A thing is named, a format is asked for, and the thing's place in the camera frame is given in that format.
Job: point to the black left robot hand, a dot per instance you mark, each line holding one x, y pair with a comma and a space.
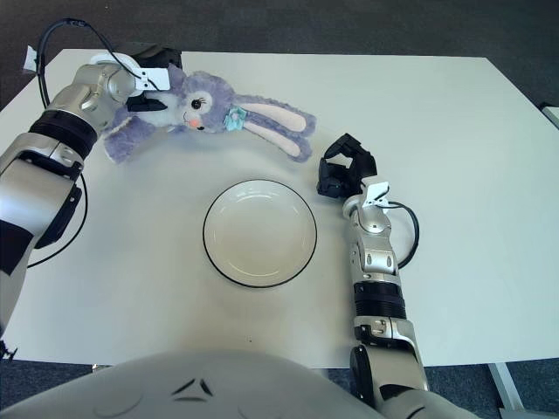
157, 57

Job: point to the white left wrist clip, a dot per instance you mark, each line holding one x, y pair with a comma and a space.
155, 79

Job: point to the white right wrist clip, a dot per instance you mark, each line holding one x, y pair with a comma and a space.
376, 192

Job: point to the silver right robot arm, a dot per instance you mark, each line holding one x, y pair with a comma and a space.
377, 262

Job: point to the white neighbouring table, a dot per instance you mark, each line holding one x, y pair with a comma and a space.
551, 114

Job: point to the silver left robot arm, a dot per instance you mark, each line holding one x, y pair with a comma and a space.
43, 183

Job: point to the grey robot torso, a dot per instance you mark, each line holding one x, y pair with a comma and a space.
218, 384

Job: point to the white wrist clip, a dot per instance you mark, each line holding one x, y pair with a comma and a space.
376, 192
155, 79

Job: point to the white plate with black rim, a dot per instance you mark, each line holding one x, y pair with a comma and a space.
257, 235

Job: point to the purple plush bunny doll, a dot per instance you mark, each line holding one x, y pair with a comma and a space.
214, 94

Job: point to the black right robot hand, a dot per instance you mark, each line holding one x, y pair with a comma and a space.
362, 168

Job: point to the white table leg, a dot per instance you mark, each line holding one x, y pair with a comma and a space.
506, 384

